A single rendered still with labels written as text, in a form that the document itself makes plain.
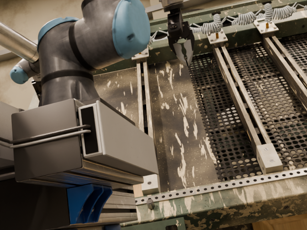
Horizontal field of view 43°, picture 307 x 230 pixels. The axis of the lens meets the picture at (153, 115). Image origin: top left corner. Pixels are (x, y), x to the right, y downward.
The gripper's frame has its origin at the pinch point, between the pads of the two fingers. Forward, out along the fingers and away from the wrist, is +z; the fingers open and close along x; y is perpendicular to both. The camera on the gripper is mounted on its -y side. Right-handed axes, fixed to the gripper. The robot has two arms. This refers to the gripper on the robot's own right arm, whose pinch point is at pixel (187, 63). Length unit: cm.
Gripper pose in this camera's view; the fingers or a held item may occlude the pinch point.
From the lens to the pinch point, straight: 135.6
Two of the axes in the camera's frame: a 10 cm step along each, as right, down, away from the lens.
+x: -9.5, 2.2, 2.0
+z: 2.6, 9.5, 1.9
